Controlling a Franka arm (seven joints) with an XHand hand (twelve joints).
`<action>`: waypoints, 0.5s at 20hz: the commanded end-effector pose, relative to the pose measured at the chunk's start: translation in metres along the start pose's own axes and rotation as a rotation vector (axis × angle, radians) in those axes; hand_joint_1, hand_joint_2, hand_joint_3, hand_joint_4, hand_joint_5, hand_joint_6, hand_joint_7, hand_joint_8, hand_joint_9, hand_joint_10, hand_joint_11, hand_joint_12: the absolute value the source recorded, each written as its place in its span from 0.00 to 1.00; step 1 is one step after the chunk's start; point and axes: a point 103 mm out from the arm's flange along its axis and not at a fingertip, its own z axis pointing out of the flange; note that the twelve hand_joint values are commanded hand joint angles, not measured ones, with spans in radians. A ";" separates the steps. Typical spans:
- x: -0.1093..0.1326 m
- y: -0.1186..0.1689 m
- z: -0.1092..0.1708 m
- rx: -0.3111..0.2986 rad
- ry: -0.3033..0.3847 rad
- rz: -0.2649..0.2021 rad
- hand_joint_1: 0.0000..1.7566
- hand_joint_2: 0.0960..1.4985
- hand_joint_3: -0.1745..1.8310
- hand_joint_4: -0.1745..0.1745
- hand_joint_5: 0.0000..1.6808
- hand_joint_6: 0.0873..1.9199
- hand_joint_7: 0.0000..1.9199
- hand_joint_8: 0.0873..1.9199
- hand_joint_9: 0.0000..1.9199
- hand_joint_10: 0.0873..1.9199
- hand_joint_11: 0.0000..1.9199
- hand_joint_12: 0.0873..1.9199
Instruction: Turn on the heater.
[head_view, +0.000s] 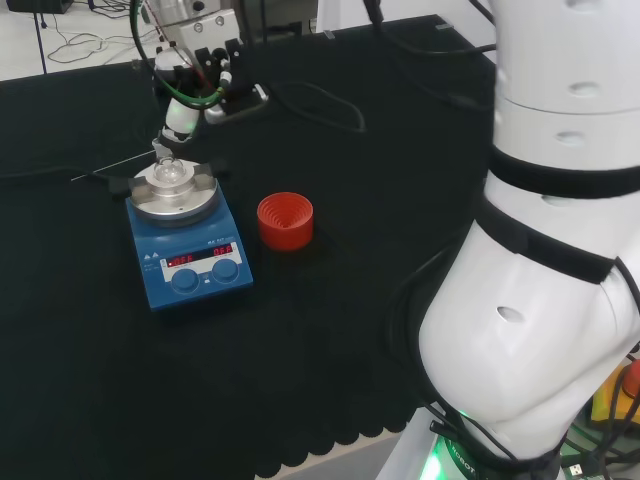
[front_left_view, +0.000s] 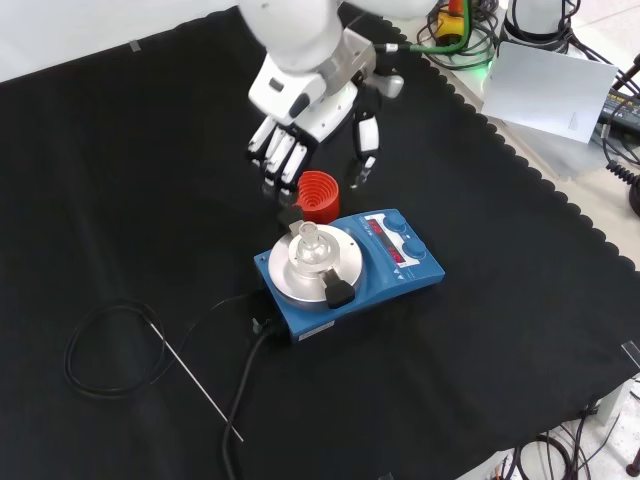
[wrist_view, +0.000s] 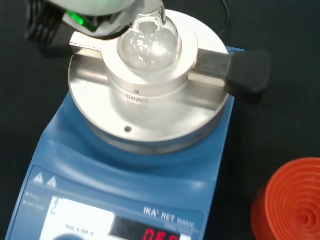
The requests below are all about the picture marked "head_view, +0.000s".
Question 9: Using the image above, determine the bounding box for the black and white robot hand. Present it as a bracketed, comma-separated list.
[152, 49, 202, 161]

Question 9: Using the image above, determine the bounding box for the heater with blue base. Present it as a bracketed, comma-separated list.
[107, 160, 255, 314]

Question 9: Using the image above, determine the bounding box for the clear round-bottom glass flask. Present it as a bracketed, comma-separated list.
[152, 155, 194, 201]

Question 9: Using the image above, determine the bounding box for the thin metal probe rod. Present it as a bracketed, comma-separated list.
[71, 152, 161, 183]

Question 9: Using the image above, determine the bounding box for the red ribbed round cup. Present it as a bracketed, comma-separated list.
[256, 191, 315, 252]

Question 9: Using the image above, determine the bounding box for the black floor box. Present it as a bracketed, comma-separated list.
[6, 0, 74, 15]

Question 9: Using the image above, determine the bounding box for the black bench cloth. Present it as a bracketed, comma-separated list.
[0, 13, 501, 480]

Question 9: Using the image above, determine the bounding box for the yellow stop button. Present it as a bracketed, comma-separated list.
[589, 357, 640, 426]

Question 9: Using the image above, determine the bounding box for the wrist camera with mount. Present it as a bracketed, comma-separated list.
[192, 38, 272, 125]

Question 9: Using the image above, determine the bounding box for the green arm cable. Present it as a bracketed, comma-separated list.
[129, 0, 225, 109]

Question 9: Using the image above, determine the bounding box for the thin floor cable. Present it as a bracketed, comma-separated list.
[37, 14, 164, 66]

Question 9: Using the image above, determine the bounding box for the thin black probe cable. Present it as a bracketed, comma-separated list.
[0, 167, 109, 184]

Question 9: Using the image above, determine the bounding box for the black looped camera cable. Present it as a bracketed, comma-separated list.
[267, 82, 367, 135]

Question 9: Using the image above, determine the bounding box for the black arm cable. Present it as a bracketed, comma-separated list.
[384, 244, 531, 474]

